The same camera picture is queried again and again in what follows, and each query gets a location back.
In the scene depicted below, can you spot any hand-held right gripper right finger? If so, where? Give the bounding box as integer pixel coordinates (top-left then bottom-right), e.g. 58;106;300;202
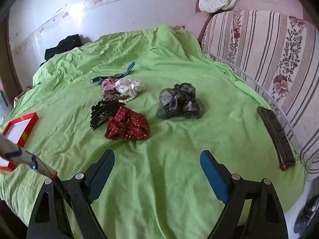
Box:
200;150;289;239

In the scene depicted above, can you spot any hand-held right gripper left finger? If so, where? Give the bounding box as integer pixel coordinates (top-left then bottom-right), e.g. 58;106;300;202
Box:
26;149;115;239

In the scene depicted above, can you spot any red polka dot scrunchie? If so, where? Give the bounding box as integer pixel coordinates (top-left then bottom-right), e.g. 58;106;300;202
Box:
105;106;150;141

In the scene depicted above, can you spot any black claw hair clip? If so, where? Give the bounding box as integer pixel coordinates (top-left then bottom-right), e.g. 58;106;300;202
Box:
90;100;125;131

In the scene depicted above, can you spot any pearl bracelet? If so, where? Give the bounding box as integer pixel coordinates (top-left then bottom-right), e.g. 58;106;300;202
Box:
118;95;137;104

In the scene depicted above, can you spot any grey sheer scrunchie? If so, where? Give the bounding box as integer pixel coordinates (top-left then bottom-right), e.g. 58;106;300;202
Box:
157;83;205;120

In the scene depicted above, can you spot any leopard print scrunchie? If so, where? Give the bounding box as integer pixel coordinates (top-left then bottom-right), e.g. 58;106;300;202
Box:
101;91;122;102

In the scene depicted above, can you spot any red checkered scrunchie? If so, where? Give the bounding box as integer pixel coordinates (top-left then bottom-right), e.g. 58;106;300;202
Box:
101;78;120;95

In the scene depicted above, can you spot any white scrunchie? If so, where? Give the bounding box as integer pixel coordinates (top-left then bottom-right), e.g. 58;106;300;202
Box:
115;78;145;97

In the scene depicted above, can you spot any red rimmed white box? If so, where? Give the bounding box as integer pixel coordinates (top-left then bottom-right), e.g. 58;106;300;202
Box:
0;113;40;172

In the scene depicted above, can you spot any green bedsheet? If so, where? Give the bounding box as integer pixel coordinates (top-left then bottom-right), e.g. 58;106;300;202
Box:
0;24;306;239

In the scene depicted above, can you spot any brown hair barrette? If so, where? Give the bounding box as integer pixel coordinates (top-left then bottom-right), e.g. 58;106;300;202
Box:
257;106;296;172

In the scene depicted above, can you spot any dark glossy object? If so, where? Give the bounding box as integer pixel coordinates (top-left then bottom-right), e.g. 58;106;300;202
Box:
293;194;319;235

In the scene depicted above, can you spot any blue striped headband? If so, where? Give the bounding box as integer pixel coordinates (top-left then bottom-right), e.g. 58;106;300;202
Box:
90;62;136;85

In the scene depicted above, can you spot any brown patterned cloth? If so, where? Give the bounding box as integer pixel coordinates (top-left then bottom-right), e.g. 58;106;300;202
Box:
14;86;32;105

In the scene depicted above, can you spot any black clothing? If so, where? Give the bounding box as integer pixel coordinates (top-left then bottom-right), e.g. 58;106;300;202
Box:
45;35;83;61

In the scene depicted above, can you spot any striped floral sofa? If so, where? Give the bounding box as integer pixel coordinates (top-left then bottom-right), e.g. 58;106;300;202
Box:
196;0;319;181

